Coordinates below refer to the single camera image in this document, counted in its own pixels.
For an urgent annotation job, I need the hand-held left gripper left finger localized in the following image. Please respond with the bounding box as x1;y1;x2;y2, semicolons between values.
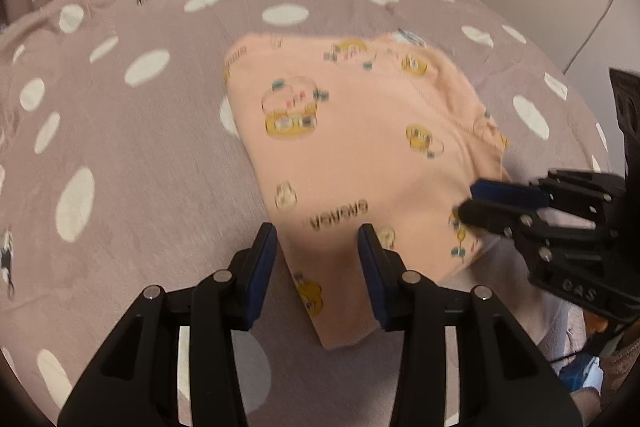
57;222;278;427

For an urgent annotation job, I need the white power cable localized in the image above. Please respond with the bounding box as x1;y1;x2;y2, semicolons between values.
562;0;620;75

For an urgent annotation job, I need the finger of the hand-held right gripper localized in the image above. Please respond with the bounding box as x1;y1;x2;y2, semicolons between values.
470;178;551;211
451;198;538;240

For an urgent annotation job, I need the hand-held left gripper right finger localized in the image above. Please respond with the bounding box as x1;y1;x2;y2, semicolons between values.
357;223;576;427

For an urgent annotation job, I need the blue cloth item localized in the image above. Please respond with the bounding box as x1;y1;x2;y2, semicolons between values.
559;353;607;394

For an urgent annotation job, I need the peach printed small garment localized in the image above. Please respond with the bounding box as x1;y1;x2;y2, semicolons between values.
222;32;512;350

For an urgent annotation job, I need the pink dotted blanket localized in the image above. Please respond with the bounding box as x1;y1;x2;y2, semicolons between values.
0;0;613;427

